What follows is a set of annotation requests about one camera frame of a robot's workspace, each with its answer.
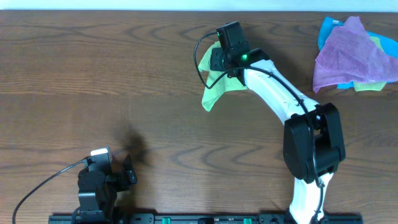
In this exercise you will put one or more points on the purple microfiber cloth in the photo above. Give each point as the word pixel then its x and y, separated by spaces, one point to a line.
pixel 350 55

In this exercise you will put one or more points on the green microfiber cloth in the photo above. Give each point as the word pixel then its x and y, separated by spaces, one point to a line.
pixel 225 84

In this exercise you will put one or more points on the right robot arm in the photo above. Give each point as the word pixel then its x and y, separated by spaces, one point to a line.
pixel 313 139

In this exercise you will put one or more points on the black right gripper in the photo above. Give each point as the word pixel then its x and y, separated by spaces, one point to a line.
pixel 216 53

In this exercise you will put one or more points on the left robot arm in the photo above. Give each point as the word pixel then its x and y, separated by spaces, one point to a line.
pixel 98 188

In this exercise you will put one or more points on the blue microfiber cloth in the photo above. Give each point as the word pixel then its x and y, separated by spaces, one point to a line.
pixel 389 46

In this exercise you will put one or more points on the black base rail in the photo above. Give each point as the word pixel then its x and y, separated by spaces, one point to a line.
pixel 263 218

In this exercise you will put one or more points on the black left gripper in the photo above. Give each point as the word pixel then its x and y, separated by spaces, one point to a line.
pixel 125 181

